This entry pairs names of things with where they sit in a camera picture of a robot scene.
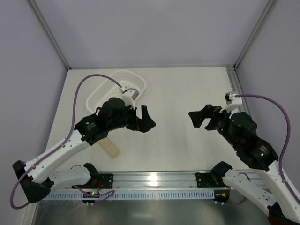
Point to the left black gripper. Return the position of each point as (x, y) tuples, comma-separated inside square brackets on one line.
[(136, 120)]

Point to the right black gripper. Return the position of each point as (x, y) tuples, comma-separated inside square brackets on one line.
[(213, 118)]

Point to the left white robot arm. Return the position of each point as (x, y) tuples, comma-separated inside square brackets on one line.
[(38, 177)]

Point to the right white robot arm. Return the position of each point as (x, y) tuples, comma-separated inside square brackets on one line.
[(278, 204)]

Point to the beige wooden cutlery tray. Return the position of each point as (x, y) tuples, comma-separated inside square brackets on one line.
[(109, 148)]

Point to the white perforated plastic basket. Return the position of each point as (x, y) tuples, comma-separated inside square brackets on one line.
[(109, 89)]

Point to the right black controller board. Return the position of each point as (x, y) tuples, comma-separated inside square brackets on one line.
[(221, 198)]

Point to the black controller board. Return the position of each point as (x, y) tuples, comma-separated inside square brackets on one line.
[(221, 198), (91, 195)]

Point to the left black controller board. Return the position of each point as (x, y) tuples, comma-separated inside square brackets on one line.
[(91, 195)]

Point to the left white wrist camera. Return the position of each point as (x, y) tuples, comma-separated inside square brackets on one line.
[(129, 97)]

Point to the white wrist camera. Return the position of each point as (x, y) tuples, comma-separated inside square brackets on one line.
[(129, 97), (233, 101)]

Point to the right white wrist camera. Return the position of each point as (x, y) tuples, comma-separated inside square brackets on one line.
[(233, 101)]

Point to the right side aluminium rail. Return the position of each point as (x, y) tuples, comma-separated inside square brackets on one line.
[(236, 86)]

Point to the aluminium rail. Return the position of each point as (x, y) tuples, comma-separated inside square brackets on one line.
[(236, 86), (169, 179)]

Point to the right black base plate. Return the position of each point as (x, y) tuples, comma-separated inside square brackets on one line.
[(209, 180)]

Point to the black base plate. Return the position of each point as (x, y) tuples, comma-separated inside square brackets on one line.
[(104, 181), (209, 180)]

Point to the aluminium front rail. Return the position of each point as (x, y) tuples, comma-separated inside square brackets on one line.
[(169, 179)]

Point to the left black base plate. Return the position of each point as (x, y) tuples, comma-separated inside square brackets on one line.
[(104, 181)]

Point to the slotted grey cable duct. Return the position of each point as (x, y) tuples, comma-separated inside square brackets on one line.
[(135, 195)]

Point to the right aluminium corner post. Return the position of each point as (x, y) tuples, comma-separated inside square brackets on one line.
[(264, 15)]

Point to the aluminium corner post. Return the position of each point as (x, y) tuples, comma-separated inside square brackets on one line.
[(41, 19), (264, 15)]

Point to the left aluminium corner post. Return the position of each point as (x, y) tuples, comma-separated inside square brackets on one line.
[(41, 19)]

